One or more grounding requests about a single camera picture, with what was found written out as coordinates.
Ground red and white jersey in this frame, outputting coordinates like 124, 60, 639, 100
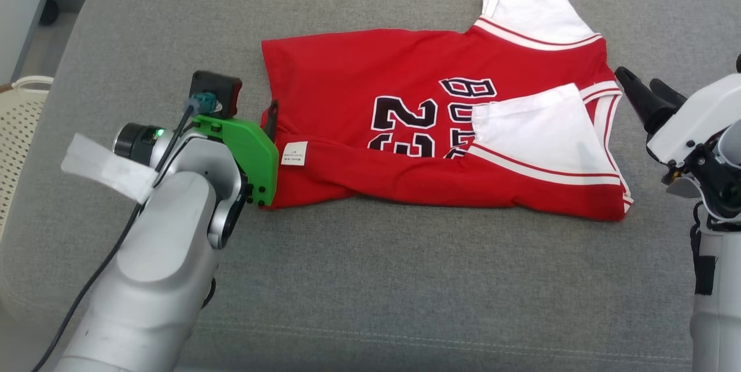
261, 0, 634, 223

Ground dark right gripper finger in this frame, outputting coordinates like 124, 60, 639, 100
614, 66, 672, 135
648, 78, 688, 108

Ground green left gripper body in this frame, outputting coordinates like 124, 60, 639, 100
191, 116, 280, 209

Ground grey fabric sofa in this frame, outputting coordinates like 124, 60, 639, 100
0, 0, 741, 372

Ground white tape cable label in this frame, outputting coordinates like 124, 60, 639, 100
61, 133, 158, 205

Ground cream perforated laundry basket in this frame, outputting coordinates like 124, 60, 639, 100
0, 75, 54, 234

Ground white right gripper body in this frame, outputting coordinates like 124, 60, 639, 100
647, 73, 741, 167

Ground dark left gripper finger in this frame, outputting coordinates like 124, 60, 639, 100
263, 100, 280, 142

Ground teal left cable connector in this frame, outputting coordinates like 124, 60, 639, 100
184, 92, 223, 115

